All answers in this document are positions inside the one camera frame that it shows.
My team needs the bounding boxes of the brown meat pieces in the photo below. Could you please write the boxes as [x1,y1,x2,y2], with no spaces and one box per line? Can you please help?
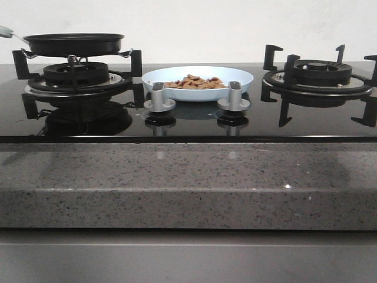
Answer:
[164,74,226,90]

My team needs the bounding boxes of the light blue plate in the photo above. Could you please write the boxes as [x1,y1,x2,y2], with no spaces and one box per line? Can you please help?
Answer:
[142,66,254,102]

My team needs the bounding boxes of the black frying pan green handle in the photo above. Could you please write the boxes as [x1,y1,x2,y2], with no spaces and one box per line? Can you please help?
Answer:
[0,25,125,57]

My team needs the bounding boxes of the left silver stove knob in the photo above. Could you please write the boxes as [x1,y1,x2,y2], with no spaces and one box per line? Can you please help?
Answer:
[144,82,176,113]

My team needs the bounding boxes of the silver stove knob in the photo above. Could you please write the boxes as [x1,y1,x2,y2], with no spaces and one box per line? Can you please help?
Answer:
[217,81,251,112]
[144,82,176,113]

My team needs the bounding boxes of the right silver stove knob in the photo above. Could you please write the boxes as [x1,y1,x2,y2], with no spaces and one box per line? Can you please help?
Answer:
[217,81,251,112]

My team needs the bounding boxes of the black glass gas hob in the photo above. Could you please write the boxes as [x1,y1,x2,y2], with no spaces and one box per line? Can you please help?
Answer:
[1,63,376,143]

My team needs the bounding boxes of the right black pan support grate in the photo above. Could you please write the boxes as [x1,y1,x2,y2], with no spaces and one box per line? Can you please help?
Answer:
[260,44,376,127]

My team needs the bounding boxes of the black pan support grate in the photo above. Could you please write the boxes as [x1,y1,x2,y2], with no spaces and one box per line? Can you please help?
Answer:
[260,44,376,127]
[12,48,142,102]

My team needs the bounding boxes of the left black gas burner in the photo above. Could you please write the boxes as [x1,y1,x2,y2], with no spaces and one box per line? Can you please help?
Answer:
[43,62,110,87]

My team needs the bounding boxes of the black gas burner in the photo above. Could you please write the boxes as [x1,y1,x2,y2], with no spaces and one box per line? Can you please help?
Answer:
[43,62,110,87]
[293,60,352,87]

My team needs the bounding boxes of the right black gas burner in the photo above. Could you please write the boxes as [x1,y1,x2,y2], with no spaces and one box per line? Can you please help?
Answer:
[293,60,352,87]

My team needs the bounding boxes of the left black pan support grate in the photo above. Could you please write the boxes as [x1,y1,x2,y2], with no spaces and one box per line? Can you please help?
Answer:
[12,48,142,102]

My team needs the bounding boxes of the grey cabinet front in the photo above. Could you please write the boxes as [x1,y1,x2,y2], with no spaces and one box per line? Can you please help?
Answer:
[1,229,376,282]

